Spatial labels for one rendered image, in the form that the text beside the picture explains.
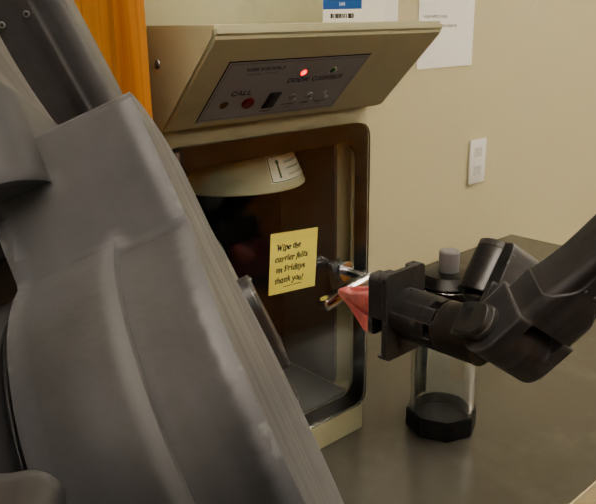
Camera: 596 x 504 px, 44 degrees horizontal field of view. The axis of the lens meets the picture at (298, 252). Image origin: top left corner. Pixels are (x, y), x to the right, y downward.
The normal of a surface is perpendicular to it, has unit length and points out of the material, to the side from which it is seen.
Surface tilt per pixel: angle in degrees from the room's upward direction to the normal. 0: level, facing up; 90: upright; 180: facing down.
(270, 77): 135
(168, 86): 90
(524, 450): 0
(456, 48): 90
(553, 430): 0
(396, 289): 90
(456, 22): 90
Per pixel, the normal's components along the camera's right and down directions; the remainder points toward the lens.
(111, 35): -0.74, 0.22
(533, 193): 0.67, 0.21
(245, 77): 0.49, 0.82
